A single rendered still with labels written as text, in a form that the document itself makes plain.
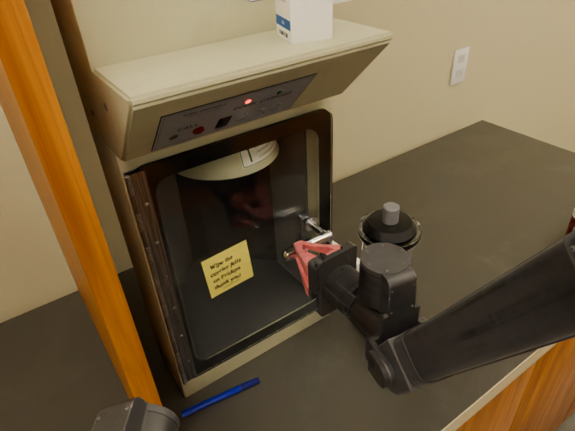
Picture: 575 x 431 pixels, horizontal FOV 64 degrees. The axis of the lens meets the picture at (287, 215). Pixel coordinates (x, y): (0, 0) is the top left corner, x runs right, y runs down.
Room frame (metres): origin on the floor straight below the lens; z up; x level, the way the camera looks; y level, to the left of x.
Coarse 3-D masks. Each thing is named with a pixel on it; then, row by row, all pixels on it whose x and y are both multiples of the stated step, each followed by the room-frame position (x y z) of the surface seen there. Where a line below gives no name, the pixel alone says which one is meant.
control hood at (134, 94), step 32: (352, 32) 0.57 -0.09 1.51; (384, 32) 0.56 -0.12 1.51; (128, 64) 0.49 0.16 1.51; (160, 64) 0.48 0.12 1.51; (192, 64) 0.48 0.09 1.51; (224, 64) 0.47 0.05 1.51; (256, 64) 0.47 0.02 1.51; (288, 64) 0.48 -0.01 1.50; (320, 64) 0.51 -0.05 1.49; (352, 64) 0.56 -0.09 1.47; (128, 96) 0.40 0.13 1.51; (160, 96) 0.40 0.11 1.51; (192, 96) 0.43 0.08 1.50; (224, 96) 0.46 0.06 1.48; (320, 96) 0.60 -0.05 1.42; (128, 128) 0.42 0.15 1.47; (128, 160) 0.47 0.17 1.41
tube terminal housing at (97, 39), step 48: (96, 0) 0.50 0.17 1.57; (144, 0) 0.52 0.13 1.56; (192, 0) 0.55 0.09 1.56; (240, 0) 0.59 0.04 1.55; (96, 48) 0.49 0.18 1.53; (144, 48) 0.52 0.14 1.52; (96, 96) 0.49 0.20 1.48; (96, 144) 0.57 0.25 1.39; (192, 144) 0.54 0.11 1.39; (144, 288) 0.55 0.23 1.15; (288, 336) 0.60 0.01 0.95; (192, 384) 0.49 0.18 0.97
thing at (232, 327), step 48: (240, 144) 0.56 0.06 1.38; (288, 144) 0.60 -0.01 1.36; (192, 192) 0.52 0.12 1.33; (240, 192) 0.56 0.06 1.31; (288, 192) 0.60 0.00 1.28; (192, 240) 0.51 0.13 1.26; (240, 240) 0.55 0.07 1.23; (288, 240) 0.60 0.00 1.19; (192, 288) 0.50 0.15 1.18; (240, 288) 0.54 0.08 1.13; (288, 288) 0.59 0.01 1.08; (192, 336) 0.49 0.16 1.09; (240, 336) 0.54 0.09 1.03
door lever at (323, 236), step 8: (312, 224) 0.61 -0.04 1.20; (320, 232) 0.59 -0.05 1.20; (328, 232) 0.58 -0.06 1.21; (304, 240) 0.57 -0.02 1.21; (312, 240) 0.56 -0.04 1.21; (320, 240) 0.57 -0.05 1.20; (328, 240) 0.57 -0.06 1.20; (288, 248) 0.55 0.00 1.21; (304, 248) 0.55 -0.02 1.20; (288, 256) 0.54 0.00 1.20; (296, 256) 0.54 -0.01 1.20
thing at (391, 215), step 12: (384, 204) 0.65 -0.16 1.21; (396, 204) 0.65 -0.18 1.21; (372, 216) 0.66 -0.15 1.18; (384, 216) 0.64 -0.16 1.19; (396, 216) 0.63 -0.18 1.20; (408, 216) 0.65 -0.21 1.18; (372, 228) 0.62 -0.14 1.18; (384, 228) 0.62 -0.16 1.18; (396, 228) 0.62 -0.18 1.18; (408, 228) 0.62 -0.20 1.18; (384, 240) 0.60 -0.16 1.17; (396, 240) 0.60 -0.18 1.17
